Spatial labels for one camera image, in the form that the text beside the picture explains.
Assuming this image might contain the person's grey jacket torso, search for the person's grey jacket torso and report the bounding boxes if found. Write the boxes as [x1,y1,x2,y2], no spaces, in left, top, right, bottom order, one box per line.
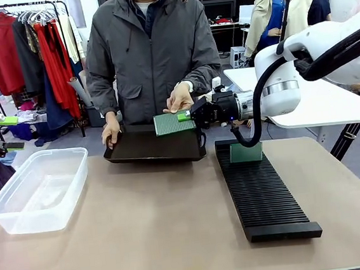
[78,0,227,132]

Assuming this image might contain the grey plastic storage bin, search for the grey plastic storage bin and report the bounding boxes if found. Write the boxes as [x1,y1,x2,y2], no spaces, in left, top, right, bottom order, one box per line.
[85,104,107,129]

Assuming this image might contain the red hanging shirt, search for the red hanging shirt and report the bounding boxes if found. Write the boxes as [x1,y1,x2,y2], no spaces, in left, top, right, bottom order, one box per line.
[0,11,27,97]

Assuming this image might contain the person's right hand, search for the person's right hand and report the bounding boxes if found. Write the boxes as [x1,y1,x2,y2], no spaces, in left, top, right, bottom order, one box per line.
[100,119,124,151]

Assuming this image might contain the person's left forearm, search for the person's left forearm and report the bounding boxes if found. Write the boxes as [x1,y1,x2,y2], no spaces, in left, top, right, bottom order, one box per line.
[179,61,224,95]

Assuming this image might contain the mannequin with cream jacket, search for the mannequin with cream jacket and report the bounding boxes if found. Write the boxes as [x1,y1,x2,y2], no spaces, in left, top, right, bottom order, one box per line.
[281,0,334,36]

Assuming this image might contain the white wrist band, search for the white wrist band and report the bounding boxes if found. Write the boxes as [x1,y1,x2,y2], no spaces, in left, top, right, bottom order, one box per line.
[182,79,196,94]

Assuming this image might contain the navy hanging skirt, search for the navy hanging skirt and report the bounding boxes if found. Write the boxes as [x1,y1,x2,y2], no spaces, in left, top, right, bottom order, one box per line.
[42,67,76,131]

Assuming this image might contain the mannequin with beige coat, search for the mannequin with beige coat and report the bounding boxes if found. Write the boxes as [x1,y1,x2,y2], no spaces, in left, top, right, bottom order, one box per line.
[238,0,291,60]

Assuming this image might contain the white cube shelf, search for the white cube shelf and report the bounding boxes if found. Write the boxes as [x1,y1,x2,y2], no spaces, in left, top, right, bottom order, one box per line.
[229,44,251,70]

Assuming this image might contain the dark grey hanging jacket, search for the dark grey hanging jacket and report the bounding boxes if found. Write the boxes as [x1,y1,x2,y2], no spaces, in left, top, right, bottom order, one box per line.
[11,17,48,100]

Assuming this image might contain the black slotted PCB rack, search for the black slotted PCB rack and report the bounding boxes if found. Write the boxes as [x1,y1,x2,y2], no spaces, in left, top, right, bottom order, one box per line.
[214,130,324,247]

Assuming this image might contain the black tripod legs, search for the black tripod legs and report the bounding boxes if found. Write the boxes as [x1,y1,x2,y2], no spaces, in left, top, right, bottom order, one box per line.
[326,122,360,211]

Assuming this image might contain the clear plastic storage box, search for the clear plastic storage box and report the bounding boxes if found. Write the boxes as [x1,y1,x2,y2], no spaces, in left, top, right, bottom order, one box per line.
[0,146,96,237]

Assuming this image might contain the black plastic serving tray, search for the black plastic serving tray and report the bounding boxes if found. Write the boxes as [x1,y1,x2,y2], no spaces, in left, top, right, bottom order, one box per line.
[100,117,209,171]

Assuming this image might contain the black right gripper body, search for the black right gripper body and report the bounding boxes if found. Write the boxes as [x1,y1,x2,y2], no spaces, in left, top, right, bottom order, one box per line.
[189,90,242,131]

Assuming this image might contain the black tripod pole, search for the black tripod pole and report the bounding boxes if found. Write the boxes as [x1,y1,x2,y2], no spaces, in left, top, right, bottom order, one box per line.
[274,0,298,44]

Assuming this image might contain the beige cardboard tube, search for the beige cardboard tube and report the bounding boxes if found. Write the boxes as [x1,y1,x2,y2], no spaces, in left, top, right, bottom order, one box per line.
[67,75,92,109]

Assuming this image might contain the red hanging dress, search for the red hanging dress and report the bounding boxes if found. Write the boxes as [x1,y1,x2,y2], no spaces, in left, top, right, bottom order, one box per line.
[33,19,83,122]

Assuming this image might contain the blue cloth pile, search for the blue cloth pile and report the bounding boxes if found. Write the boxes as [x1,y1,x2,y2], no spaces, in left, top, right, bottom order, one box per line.
[8,119,51,150]

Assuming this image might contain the green perforated PCB board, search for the green perforated PCB board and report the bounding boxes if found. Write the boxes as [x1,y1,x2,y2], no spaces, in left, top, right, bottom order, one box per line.
[229,140,264,165]
[152,109,197,138]

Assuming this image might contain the person's right forearm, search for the person's right forearm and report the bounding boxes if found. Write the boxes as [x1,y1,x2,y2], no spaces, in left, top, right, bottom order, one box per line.
[84,66,123,126]

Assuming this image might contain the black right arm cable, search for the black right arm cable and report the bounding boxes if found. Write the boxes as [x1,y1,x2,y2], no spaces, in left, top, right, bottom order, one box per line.
[221,22,360,150]

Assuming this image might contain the cream hanging garment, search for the cream hanging garment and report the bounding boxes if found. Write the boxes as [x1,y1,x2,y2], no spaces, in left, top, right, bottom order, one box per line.
[58,12,87,66]

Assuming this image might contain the person's left hand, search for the person's left hand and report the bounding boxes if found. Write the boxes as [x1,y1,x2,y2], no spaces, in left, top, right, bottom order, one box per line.
[164,80,196,115]

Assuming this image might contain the black metal clothes rack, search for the black metal clothes rack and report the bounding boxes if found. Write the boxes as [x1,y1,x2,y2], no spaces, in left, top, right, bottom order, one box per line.
[0,0,87,146]

